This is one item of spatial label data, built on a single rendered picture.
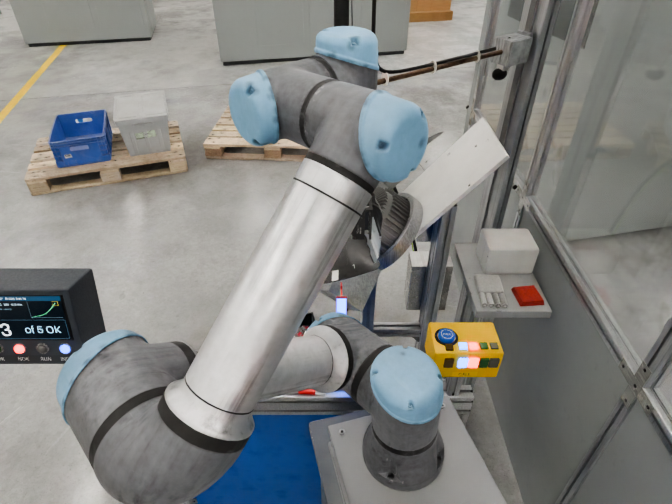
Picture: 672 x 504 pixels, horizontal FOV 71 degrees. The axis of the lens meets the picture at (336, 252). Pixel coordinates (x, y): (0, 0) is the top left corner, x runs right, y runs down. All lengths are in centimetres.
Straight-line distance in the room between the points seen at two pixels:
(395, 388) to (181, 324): 211
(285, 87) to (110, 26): 805
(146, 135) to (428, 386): 369
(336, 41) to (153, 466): 47
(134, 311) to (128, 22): 614
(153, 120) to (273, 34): 310
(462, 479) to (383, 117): 71
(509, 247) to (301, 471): 99
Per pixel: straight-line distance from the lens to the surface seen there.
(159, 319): 284
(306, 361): 75
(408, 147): 44
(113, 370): 58
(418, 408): 77
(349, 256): 119
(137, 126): 418
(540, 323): 182
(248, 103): 52
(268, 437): 150
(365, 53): 58
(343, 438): 99
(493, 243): 167
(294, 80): 51
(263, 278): 43
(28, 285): 119
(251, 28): 683
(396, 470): 90
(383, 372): 78
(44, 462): 250
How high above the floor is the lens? 192
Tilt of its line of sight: 38 degrees down
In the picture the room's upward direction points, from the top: straight up
